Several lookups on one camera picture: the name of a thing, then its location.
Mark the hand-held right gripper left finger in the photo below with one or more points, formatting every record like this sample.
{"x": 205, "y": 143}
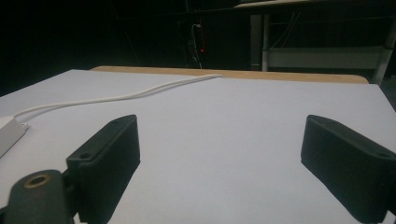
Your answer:
{"x": 106, "y": 161}

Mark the white metal desk frame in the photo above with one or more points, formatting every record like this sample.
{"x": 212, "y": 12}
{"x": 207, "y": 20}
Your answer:
{"x": 323, "y": 56}

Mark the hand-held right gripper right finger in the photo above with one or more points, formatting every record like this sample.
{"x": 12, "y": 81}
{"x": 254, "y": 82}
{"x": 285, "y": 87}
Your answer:
{"x": 348, "y": 165}

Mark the white power strip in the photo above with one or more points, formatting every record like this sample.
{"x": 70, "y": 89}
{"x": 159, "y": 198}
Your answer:
{"x": 8, "y": 133}

